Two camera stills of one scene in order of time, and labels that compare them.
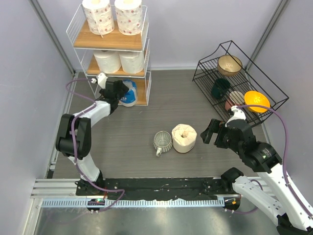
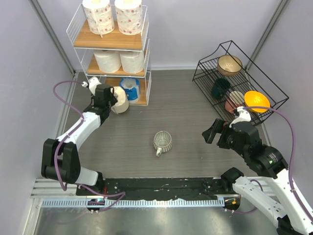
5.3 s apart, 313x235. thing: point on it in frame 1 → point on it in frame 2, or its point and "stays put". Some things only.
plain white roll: [108, 61] stays put
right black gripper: [206, 134] stays put
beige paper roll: [184, 137] → [122, 105]
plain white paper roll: [132, 62] stays put
